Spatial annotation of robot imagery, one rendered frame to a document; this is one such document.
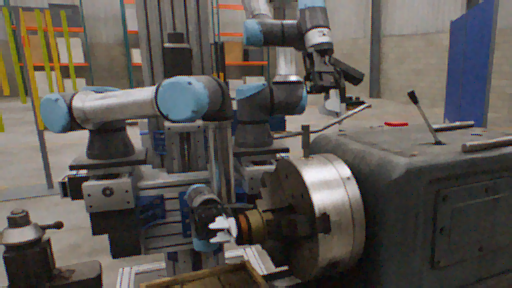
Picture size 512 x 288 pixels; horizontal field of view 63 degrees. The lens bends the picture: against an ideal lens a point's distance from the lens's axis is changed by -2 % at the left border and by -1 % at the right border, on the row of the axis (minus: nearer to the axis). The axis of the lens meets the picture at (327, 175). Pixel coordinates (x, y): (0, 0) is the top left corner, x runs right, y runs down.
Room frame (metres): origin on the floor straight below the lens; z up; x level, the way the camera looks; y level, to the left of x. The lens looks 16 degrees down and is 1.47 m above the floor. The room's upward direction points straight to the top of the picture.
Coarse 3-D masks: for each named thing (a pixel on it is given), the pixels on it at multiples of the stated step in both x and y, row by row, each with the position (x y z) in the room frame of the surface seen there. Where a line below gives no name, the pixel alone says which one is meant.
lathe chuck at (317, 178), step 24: (288, 168) 0.98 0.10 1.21; (312, 168) 0.94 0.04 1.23; (288, 192) 0.98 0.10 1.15; (312, 192) 0.87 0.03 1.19; (336, 192) 0.90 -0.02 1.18; (312, 216) 0.87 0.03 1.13; (336, 216) 0.87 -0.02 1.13; (312, 240) 0.87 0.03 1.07; (336, 240) 0.86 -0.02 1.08; (312, 264) 0.87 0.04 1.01
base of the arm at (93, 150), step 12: (96, 132) 1.31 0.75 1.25; (108, 132) 1.31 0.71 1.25; (120, 132) 1.34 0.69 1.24; (96, 144) 1.30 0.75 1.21; (108, 144) 1.30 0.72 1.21; (120, 144) 1.33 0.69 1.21; (132, 144) 1.37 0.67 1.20; (96, 156) 1.29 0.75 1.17; (108, 156) 1.29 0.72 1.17; (120, 156) 1.31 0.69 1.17
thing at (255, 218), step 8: (256, 208) 0.94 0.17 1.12; (240, 216) 0.90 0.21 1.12; (248, 216) 0.90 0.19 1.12; (256, 216) 0.91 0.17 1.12; (264, 216) 0.92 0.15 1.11; (272, 216) 0.93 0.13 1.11; (240, 224) 0.88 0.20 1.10; (248, 224) 0.89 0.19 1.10; (256, 224) 0.89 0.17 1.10; (264, 224) 0.90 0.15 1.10; (240, 232) 0.87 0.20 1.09; (248, 232) 0.88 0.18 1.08; (256, 232) 0.89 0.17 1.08; (264, 232) 0.89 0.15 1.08; (240, 240) 0.87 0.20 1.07; (248, 240) 0.89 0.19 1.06; (256, 240) 0.89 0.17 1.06; (264, 240) 0.90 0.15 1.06
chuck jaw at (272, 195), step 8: (264, 176) 1.02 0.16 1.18; (272, 176) 1.03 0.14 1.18; (264, 184) 1.02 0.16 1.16; (272, 184) 1.01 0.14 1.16; (280, 184) 1.02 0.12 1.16; (264, 192) 0.99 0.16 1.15; (272, 192) 0.99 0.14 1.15; (280, 192) 1.00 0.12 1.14; (256, 200) 0.96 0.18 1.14; (264, 200) 0.97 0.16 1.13; (272, 200) 0.98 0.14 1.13; (280, 200) 0.98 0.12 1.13; (264, 208) 0.95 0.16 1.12; (272, 208) 0.96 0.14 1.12; (280, 208) 0.98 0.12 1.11; (288, 208) 1.00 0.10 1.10
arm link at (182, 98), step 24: (48, 96) 1.17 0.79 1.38; (72, 96) 1.18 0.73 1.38; (96, 96) 1.17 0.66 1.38; (120, 96) 1.14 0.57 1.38; (144, 96) 1.12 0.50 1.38; (168, 96) 1.06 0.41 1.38; (192, 96) 1.05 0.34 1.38; (216, 96) 1.14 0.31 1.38; (48, 120) 1.17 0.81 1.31; (72, 120) 1.16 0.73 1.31; (96, 120) 1.17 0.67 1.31; (120, 120) 1.16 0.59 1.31; (168, 120) 1.11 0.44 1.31; (192, 120) 1.08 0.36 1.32
